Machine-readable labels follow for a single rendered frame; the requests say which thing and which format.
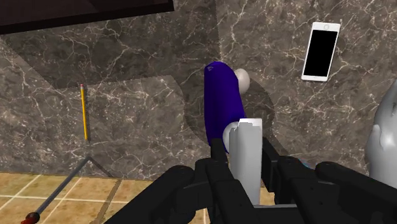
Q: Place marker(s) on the white smartphone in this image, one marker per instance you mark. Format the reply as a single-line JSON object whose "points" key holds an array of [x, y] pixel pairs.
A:
{"points": [[320, 52]]}

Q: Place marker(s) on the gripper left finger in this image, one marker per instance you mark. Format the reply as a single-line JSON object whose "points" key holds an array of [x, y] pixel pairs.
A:
{"points": [[201, 192]]}

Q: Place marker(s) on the grey rod with red end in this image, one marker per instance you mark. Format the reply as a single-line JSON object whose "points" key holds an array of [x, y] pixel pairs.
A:
{"points": [[59, 187]]}

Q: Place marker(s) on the yellow pencil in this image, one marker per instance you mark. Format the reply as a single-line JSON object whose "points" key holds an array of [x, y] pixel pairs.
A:
{"points": [[83, 111]]}

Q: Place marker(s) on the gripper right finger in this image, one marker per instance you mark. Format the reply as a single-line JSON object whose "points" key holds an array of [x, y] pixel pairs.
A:
{"points": [[328, 192]]}

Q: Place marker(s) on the blue curved vase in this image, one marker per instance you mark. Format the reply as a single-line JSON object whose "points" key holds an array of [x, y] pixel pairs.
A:
{"points": [[221, 102]]}

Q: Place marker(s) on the white egg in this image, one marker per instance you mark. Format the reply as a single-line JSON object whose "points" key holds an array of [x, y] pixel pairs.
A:
{"points": [[243, 80]]}

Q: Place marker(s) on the grey cylinder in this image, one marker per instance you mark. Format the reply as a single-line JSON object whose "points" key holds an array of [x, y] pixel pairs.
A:
{"points": [[246, 155]]}

